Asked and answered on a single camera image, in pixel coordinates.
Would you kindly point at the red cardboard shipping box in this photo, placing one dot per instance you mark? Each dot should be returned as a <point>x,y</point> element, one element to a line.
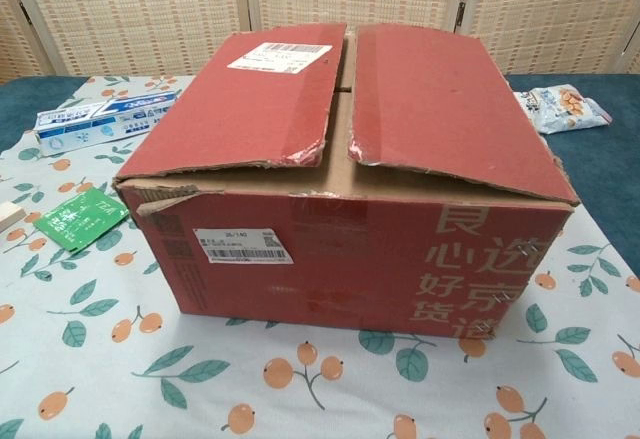
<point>380,124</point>

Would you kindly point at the blue white toothpaste box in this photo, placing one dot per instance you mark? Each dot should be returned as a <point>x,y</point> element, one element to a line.
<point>105,119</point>

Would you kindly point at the white rectangular block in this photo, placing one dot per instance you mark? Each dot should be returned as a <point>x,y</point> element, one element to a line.
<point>9,218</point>

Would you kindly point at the green tea sachet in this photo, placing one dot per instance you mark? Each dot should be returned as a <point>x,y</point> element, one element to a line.
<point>80,221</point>

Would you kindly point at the bamboo folding screen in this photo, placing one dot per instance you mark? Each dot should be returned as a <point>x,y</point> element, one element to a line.
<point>150,9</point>

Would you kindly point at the white blue snack bag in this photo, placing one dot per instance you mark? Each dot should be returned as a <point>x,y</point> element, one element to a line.
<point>565,109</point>

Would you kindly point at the floral fruit print tablecloth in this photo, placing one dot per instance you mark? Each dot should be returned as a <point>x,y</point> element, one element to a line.
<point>100,359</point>

